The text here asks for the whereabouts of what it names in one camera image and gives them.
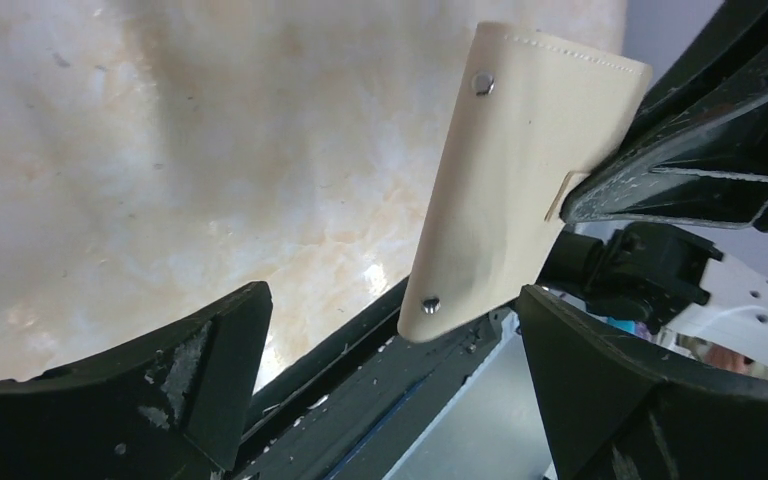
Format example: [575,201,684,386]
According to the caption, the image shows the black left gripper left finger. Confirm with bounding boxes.
[0,281,273,479]

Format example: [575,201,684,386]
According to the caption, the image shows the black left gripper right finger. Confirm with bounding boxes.
[516,286,768,479]

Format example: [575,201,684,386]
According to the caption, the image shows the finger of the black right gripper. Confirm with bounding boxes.
[561,1,768,232]

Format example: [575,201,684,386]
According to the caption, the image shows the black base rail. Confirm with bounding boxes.
[225,281,512,479]

